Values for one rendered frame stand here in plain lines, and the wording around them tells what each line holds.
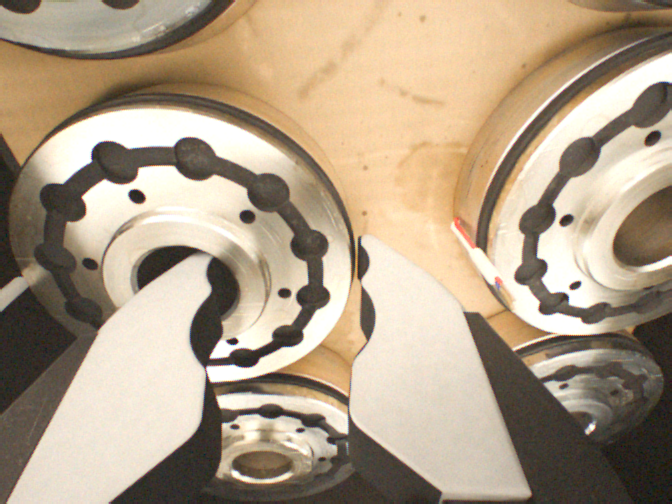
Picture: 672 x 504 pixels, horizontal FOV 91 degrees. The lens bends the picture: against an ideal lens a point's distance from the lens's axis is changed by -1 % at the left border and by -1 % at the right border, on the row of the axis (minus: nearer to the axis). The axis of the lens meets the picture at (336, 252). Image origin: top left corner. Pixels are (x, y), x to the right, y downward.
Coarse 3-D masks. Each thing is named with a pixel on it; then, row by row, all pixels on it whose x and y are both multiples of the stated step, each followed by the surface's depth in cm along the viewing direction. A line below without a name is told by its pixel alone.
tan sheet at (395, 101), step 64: (320, 0) 9; (384, 0) 10; (448, 0) 10; (512, 0) 10; (0, 64) 10; (64, 64) 10; (128, 64) 10; (192, 64) 10; (256, 64) 10; (320, 64) 10; (384, 64) 10; (448, 64) 11; (512, 64) 11; (0, 128) 11; (320, 128) 11; (384, 128) 12; (448, 128) 12; (384, 192) 13; (448, 192) 13; (448, 256) 15
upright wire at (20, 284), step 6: (12, 282) 10; (18, 282) 10; (24, 282) 10; (6, 288) 10; (12, 288) 10; (18, 288) 10; (24, 288) 10; (0, 294) 10; (6, 294) 10; (12, 294) 10; (18, 294) 10; (0, 300) 10; (6, 300) 10; (12, 300) 10; (0, 306) 10
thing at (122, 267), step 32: (128, 224) 9; (160, 224) 9; (192, 224) 9; (224, 224) 9; (128, 256) 9; (224, 256) 10; (256, 256) 10; (128, 288) 10; (256, 288) 10; (224, 320) 11; (256, 320) 11
